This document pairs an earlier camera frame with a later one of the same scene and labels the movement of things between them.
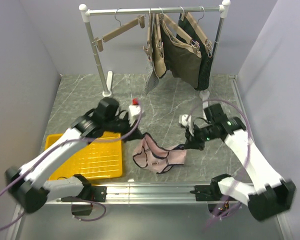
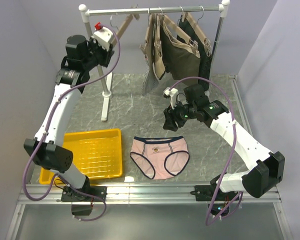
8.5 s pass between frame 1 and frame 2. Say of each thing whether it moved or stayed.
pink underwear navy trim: moved
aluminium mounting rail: stayed
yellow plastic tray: stayed
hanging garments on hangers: stayed
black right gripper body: moved
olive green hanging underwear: stayed
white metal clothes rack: stayed
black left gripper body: moved
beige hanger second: stayed
